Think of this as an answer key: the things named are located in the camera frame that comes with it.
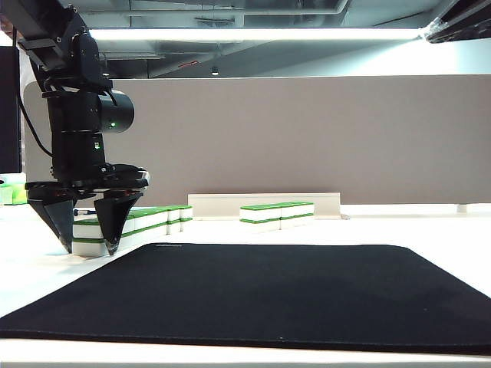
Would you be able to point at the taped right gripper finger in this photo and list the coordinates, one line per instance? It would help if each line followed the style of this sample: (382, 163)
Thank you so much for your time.
(468, 7)
(460, 30)

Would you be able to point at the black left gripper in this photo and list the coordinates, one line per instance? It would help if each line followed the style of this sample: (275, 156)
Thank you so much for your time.
(88, 182)

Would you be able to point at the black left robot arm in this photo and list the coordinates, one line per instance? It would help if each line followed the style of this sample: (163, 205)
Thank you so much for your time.
(73, 115)

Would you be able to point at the dark pen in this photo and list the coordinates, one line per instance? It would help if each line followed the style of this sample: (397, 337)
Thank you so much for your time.
(86, 211)

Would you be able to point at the lime green object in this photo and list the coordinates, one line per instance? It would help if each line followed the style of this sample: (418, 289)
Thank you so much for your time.
(19, 195)

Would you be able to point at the black monitor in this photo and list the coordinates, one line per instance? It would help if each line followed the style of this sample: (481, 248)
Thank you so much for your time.
(8, 115)

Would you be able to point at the white divider foot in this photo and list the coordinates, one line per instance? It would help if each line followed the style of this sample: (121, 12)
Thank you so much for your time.
(462, 209)

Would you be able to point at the black mouse mat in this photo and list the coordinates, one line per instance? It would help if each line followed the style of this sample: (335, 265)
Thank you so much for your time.
(245, 299)

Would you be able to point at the taupe desk divider panel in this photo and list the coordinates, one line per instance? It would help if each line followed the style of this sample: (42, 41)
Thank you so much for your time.
(307, 134)

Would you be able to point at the red ceiling sign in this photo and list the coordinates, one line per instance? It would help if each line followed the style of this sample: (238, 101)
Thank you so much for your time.
(188, 64)

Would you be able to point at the ceiling spotlight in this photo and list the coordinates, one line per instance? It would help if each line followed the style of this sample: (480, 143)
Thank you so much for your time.
(215, 71)

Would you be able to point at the long ceiling light strip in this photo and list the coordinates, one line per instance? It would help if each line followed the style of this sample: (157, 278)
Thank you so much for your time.
(249, 34)

